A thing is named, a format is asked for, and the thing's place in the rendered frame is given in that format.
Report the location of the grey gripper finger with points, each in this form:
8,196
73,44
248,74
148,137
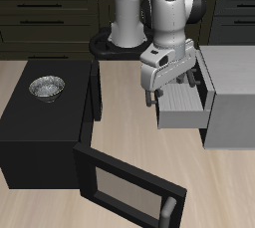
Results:
159,92
181,78

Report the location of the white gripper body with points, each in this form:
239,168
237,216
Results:
166,74

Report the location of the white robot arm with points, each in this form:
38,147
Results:
127,23

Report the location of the white drawer with ribbed inside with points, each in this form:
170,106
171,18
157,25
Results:
181,119

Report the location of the white cabinet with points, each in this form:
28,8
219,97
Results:
232,106

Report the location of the grey kitchen cupboard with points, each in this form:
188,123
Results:
235,19

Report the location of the black microwave door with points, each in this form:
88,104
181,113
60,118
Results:
132,190

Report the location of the silver patterned bowl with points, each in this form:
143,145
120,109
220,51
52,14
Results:
47,88

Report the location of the black microwave oven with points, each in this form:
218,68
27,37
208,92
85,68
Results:
43,125

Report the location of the dark kitchen cupboard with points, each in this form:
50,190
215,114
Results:
50,13

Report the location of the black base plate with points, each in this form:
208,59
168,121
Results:
96,44

